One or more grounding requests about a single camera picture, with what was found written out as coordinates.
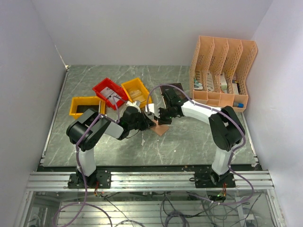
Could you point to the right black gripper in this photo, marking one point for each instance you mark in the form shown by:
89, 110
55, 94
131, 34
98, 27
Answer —
160, 120

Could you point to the pink leather card holder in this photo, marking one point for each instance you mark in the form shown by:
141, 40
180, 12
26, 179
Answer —
159, 129

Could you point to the aluminium frame rail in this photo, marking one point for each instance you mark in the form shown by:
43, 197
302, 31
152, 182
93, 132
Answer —
140, 182

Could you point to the yellow bin with cards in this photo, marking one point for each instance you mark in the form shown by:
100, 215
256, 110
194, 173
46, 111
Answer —
136, 91

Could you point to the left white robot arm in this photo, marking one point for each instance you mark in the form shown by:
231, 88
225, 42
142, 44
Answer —
86, 131

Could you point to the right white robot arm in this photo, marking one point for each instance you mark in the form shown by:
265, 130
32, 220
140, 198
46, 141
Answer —
226, 128

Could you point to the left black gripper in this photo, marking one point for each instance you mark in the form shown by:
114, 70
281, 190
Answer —
147, 123

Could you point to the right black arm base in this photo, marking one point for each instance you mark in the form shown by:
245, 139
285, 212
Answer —
213, 180

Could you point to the red bin with cards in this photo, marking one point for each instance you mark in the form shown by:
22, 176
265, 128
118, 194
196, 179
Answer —
113, 94

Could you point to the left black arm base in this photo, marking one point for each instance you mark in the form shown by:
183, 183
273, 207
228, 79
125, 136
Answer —
100, 178

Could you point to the peach file organizer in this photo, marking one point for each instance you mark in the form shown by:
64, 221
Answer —
219, 70

